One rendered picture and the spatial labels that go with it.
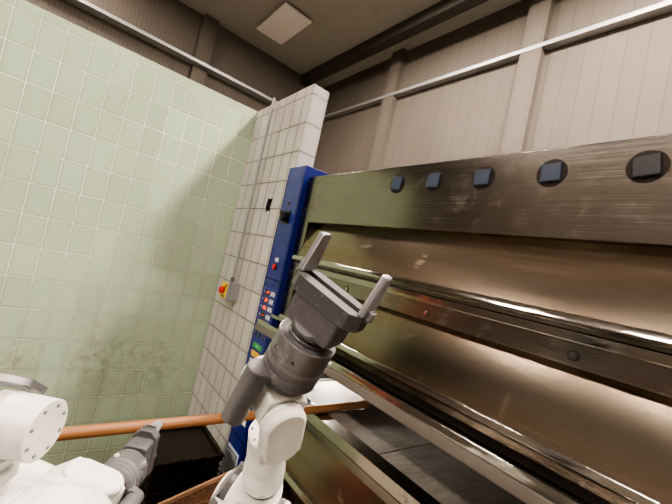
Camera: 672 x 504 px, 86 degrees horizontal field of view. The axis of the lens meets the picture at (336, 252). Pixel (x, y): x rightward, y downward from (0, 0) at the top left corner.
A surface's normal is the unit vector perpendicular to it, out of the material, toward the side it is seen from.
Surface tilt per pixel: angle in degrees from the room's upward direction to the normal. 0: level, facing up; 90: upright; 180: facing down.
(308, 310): 97
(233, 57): 90
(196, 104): 90
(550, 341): 90
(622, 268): 70
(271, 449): 113
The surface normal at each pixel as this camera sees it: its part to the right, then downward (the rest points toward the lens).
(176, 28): 0.61, 0.11
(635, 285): -0.66, -0.51
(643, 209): -0.77, -0.19
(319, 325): -0.50, -0.01
